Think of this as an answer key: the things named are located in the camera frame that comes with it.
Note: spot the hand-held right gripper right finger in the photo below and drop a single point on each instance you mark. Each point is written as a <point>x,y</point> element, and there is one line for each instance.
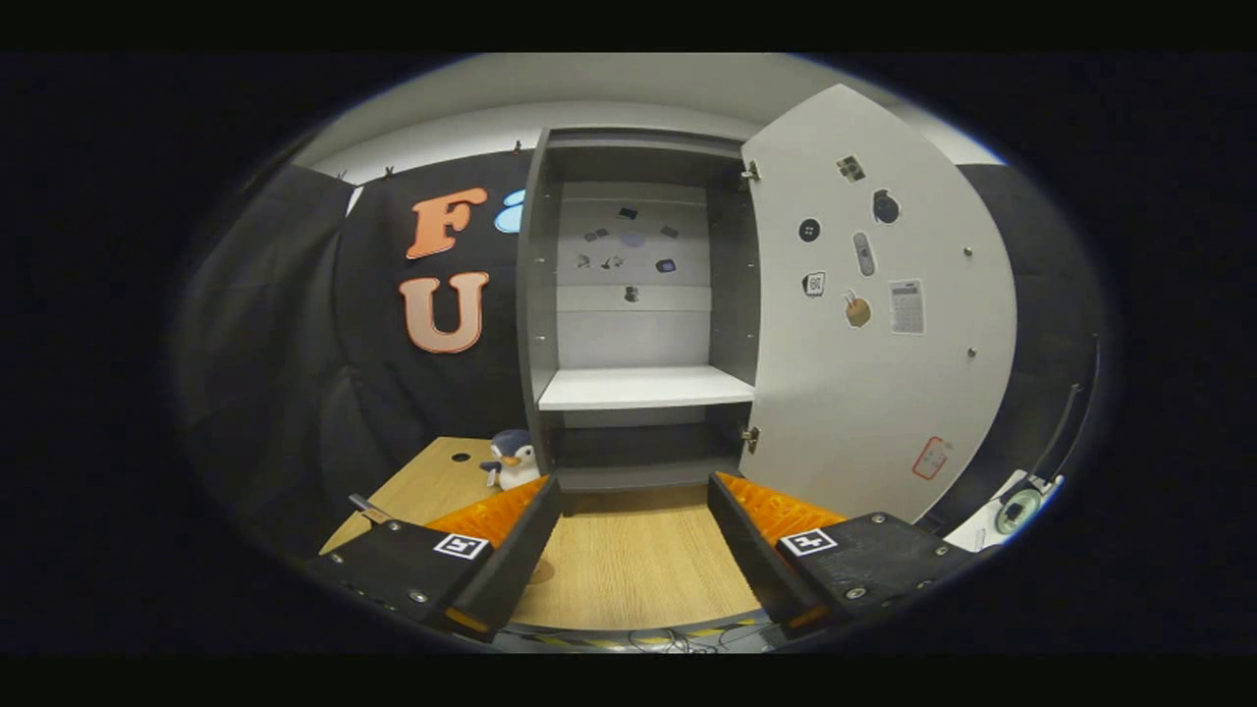
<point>751,560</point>

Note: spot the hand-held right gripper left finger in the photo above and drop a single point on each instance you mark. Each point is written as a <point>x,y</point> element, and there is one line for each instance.
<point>511,560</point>

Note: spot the round brown coaster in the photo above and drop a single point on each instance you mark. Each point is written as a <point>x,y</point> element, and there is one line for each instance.
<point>543,571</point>

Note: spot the white cabinet door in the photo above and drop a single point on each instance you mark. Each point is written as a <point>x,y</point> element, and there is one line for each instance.
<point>845,393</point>

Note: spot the grey cabinet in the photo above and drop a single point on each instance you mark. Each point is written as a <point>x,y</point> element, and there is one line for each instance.
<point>538,295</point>

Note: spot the metal door hinge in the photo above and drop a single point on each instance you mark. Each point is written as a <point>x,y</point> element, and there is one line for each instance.
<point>750,175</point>
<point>751,439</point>

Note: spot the penguin plush toy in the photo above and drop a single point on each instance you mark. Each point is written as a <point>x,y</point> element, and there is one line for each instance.
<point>513,462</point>

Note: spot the round grey reel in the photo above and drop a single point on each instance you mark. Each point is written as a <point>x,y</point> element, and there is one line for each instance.
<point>1019,511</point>

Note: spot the black backdrop cloth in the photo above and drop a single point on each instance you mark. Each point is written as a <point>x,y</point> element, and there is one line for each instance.
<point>295,393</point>

